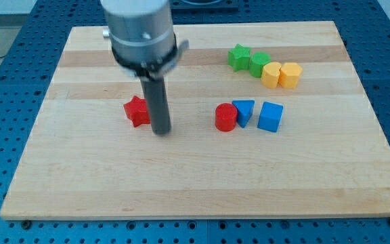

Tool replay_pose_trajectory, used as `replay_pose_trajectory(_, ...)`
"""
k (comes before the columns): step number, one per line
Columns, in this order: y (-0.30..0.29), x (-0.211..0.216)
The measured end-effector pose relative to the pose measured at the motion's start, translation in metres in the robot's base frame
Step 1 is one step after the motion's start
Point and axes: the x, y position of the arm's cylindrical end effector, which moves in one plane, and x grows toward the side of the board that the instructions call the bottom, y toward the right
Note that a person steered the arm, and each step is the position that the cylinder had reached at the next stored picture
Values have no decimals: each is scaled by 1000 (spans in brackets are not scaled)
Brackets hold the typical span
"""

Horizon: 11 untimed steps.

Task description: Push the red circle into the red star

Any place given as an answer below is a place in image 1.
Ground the blue cube block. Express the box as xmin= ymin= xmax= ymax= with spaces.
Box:
xmin=257 ymin=102 xmax=284 ymax=132

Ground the small silver board clamp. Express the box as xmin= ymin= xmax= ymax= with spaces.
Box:
xmin=102 ymin=28 xmax=110 ymax=39

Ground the yellow heart block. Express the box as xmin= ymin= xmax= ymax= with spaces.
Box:
xmin=261 ymin=62 xmax=282 ymax=88

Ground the green cylinder block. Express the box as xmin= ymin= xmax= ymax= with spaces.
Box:
xmin=249 ymin=52 xmax=271 ymax=78

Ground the red star block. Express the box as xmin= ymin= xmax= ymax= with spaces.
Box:
xmin=123 ymin=96 xmax=150 ymax=127

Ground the yellow hexagon block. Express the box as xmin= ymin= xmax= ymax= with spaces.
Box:
xmin=278 ymin=62 xmax=303 ymax=89

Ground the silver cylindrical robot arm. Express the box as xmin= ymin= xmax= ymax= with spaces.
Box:
xmin=100 ymin=0 xmax=189 ymax=136

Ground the green star block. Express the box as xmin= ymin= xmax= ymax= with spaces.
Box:
xmin=227 ymin=44 xmax=251 ymax=72

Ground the light wooden board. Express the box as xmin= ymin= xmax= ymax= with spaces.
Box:
xmin=0 ymin=21 xmax=390 ymax=220

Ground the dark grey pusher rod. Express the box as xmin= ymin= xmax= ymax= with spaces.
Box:
xmin=140 ymin=77 xmax=171 ymax=136

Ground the red cylinder block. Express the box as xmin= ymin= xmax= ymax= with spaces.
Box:
xmin=215 ymin=103 xmax=238 ymax=132

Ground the blue triangle block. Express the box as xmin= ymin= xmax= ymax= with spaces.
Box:
xmin=232 ymin=100 xmax=255 ymax=128

